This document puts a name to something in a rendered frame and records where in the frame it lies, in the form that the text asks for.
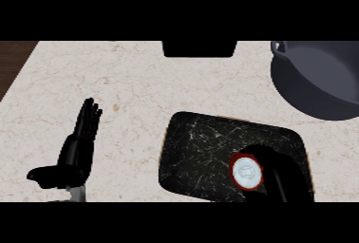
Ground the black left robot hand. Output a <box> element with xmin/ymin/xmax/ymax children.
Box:
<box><xmin>26</xmin><ymin>97</ymin><xmax>104</xmax><ymax>190</ymax></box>

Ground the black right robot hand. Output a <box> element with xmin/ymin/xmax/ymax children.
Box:
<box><xmin>241</xmin><ymin>143</ymin><xmax>317</xmax><ymax>203</ymax></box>

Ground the red can with pale end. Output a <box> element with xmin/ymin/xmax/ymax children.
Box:
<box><xmin>228</xmin><ymin>153</ymin><xmax>265</xmax><ymax>192</ymax></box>

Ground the black marbled tray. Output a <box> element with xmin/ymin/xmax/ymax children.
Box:
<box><xmin>157</xmin><ymin>110</ymin><xmax>312</xmax><ymax>203</ymax></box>

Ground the dark grey pot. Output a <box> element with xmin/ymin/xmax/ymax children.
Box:
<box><xmin>269</xmin><ymin>41</ymin><xmax>359</xmax><ymax>122</ymax></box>

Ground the black rectangular appliance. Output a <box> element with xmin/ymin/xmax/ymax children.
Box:
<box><xmin>162</xmin><ymin>41</ymin><xmax>238</xmax><ymax>59</ymax></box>

